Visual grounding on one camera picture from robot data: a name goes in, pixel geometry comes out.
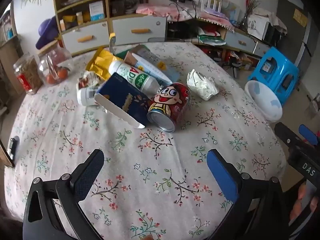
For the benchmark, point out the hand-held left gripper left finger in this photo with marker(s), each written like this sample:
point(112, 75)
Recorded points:
point(87, 177)

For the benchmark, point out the yellow snack bag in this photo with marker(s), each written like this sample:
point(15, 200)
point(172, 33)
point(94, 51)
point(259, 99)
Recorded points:
point(100, 63)

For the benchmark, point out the white blue toothpaste box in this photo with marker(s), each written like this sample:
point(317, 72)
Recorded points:
point(150, 71)

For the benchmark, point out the yellow paper note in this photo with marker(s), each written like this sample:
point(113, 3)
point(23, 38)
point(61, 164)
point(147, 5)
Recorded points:
point(300, 17)

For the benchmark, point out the green white pack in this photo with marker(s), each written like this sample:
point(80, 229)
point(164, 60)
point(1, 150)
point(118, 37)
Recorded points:
point(212, 40)

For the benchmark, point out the white bottle with green label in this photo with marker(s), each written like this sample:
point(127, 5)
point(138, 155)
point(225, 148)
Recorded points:
point(132, 76)

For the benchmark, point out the small white yogurt bottle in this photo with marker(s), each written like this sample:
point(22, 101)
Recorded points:
point(86, 95)

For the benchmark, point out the red white snack wrapper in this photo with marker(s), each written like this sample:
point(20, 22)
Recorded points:
point(87, 80)

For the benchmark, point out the blue plastic stool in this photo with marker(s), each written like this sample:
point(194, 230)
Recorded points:
point(275, 62)

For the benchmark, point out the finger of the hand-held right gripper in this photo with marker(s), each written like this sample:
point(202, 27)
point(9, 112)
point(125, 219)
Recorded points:
point(308, 135)
point(287, 137)

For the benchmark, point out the black box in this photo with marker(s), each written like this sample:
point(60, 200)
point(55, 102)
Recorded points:
point(180, 30)

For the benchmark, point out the pink cloth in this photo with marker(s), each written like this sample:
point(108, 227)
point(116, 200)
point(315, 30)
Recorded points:
point(160, 10)

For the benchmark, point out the floral tablecloth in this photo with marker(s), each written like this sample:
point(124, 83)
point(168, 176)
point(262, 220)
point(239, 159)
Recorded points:
point(150, 155)

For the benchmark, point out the cloth covered microwave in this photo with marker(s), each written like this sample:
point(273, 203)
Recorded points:
point(265, 22)

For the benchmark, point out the dried branches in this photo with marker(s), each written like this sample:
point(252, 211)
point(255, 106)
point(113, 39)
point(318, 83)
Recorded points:
point(248, 12)

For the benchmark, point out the red cartoon drink can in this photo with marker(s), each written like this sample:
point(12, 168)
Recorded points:
point(172, 105)

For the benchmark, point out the clear plastic bottle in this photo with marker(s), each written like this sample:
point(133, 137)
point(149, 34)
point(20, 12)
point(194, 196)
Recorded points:
point(112, 42)

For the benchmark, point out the dark blue snack box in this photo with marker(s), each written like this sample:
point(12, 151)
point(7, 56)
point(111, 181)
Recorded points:
point(125, 95)

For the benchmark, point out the white plastic basin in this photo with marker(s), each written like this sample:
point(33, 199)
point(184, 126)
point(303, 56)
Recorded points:
point(262, 100)

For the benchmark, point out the orange tangerine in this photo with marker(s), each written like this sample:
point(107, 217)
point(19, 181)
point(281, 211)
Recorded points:
point(62, 73)
point(51, 79)

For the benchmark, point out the white paper ball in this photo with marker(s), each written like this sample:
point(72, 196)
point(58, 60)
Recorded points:
point(202, 85)

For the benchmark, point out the wooden shelf cabinet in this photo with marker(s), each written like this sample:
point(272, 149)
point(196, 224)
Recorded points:
point(57, 5)

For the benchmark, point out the grey foil packet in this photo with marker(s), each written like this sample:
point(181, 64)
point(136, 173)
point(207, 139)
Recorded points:
point(150, 55)

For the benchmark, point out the purple hat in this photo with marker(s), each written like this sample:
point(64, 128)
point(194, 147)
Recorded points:
point(46, 32)

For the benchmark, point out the plastic jar with red label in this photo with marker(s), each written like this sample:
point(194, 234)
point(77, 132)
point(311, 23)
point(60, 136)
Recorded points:
point(27, 75)

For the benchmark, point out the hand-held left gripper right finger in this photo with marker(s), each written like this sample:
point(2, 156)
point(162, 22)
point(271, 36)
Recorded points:
point(222, 175)

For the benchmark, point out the white corner desk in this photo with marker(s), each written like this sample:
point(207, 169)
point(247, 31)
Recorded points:
point(237, 41)

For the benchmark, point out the clear plastic jar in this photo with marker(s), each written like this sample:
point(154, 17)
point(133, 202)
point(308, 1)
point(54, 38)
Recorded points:
point(56, 60)

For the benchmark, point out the person's right hand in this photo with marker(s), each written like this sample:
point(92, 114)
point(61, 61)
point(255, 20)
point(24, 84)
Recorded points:
point(297, 210)

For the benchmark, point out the white rack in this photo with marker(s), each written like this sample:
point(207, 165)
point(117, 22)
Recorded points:
point(213, 5)

